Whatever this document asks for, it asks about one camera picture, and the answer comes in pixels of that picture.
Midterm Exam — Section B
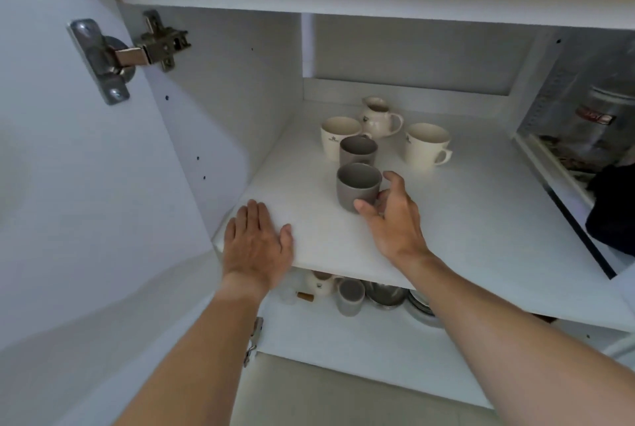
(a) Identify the person's right hand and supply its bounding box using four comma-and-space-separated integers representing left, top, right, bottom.
354, 171, 430, 271

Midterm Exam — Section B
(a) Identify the steel bowl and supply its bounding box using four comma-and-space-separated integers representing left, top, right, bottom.
365, 282, 409, 310

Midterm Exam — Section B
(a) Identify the white kitchen cabinet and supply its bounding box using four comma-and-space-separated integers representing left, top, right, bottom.
106, 0, 635, 411

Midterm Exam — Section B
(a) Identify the clear glass bottle with cork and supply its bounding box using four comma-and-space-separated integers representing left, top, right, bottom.
276, 269, 317, 306

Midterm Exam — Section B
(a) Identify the small cream ceramic cup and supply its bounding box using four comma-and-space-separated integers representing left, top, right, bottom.
303, 270, 339, 300

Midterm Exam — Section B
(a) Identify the metal cabinet door hinge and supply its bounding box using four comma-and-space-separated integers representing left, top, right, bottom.
67, 9, 192, 106
242, 317, 264, 368

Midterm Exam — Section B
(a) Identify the person's left forearm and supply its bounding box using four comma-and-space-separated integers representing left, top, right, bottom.
113, 276, 273, 426

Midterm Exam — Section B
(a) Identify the glass storage jar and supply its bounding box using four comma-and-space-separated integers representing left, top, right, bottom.
566, 85, 635, 166

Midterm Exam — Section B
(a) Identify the grey ceramic cup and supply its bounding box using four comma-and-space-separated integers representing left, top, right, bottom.
336, 163, 383, 214
337, 278, 367, 318
339, 136, 379, 168

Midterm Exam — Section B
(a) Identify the white cabinet shelf board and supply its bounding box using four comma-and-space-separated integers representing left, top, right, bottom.
212, 101, 635, 333

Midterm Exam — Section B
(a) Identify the dark cloth object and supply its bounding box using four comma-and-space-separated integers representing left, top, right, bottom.
585, 162, 635, 258

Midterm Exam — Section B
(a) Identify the cream ceramic milk jug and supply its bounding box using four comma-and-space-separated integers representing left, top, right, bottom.
358, 97, 404, 140

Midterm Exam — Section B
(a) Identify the person's left hand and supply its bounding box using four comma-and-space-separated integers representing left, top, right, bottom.
223, 200, 295, 292

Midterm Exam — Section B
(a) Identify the person's right forearm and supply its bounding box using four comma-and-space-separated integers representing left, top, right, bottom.
396, 250, 635, 426

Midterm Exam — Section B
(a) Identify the white cabinet door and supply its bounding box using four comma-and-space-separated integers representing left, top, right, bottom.
0, 0, 261, 426

